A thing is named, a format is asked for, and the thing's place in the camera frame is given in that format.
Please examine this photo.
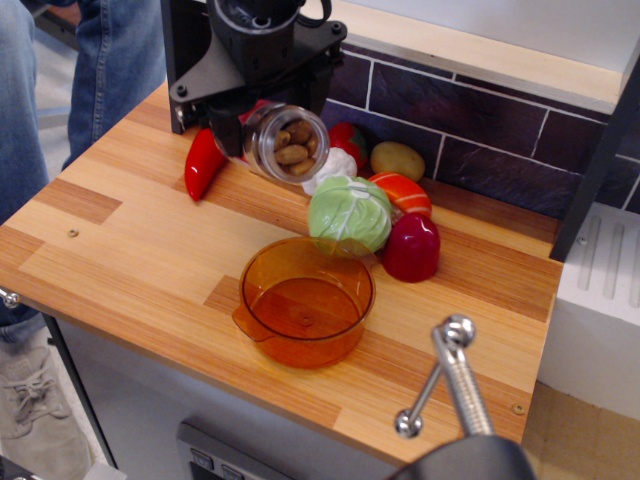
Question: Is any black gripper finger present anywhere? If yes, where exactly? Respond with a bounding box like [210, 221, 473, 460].
[294, 57, 344, 116]
[205, 99, 255, 158]

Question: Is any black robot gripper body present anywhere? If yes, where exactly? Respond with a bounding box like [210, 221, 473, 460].
[168, 1, 347, 125]

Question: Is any clear almond jar red label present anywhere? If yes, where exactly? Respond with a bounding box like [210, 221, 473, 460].
[239, 100, 330, 184]

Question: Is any orange transparent plastic pot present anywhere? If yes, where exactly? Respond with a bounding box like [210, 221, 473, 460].
[232, 237, 376, 369]

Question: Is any red toy chili pepper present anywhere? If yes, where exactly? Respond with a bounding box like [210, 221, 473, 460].
[184, 128, 227, 201]

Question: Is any red toy strawberry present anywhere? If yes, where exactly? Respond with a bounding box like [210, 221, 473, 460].
[329, 122, 369, 168]

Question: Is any toy ice cream cone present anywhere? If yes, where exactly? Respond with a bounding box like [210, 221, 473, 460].
[249, 147, 358, 197]

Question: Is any blue jeans leg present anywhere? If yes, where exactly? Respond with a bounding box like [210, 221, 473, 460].
[0, 0, 169, 344]

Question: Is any yellow toy potato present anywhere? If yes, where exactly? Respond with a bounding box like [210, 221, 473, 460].
[370, 141, 426, 181]

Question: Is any green toy cabbage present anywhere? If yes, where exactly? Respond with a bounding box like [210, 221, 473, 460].
[308, 176, 392, 253]

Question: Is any orange toy salmon sushi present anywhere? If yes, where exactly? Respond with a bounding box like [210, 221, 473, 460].
[369, 172, 432, 223]

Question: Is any dark red toy pepper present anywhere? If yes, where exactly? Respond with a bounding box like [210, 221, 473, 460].
[382, 213, 441, 283]

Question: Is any small metal knob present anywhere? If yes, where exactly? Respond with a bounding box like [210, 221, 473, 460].
[0, 289, 21, 309]

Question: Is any grey oven control panel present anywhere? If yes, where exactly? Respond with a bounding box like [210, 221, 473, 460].
[176, 422, 288, 480]

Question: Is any grey sneaker shoe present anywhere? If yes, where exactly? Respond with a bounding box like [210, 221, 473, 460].
[1, 347, 92, 479]

